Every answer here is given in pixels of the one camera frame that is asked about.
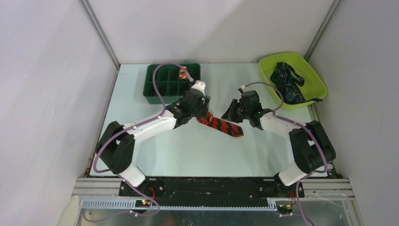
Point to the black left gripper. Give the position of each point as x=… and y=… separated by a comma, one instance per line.
x=203, y=110

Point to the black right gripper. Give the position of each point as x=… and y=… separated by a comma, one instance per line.
x=230, y=114

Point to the orange navy striped tie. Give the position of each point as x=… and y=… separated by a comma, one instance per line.
x=221, y=125

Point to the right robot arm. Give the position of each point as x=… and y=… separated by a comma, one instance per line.
x=310, y=144

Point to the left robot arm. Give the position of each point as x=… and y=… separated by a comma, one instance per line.
x=116, y=146

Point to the green compartment organizer tray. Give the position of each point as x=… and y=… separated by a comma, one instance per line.
x=169, y=83

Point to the navy floral gold tie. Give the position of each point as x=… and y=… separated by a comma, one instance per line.
x=287, y=82

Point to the lime green plastic bin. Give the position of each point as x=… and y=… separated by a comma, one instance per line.
x=313, y=87

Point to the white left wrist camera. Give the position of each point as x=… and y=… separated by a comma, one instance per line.
x=200, y=86

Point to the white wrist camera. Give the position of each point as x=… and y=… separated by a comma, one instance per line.
x=242, y=90
x=200, y=86

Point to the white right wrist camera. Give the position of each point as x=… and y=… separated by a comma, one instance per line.
x=242, y=90

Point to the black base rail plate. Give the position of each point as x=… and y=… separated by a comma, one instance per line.
x=217, y=192

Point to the right corner aluminium post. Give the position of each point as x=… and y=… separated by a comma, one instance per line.
x=322, y=28

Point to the corner aluminium post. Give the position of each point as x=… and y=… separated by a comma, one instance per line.
x=90, y=13
x=322, y=28

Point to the left corner aluminium post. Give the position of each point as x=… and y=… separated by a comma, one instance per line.
x=90, y=13

